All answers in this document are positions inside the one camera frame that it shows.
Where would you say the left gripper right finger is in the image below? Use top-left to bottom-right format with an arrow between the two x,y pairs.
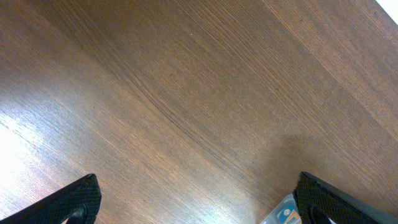
293,172 -> 397,224

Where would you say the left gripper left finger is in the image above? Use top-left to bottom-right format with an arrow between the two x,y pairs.
1,174 -> 101,224

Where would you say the clear plastic container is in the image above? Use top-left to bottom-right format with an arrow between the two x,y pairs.
261,194 -> 302,224

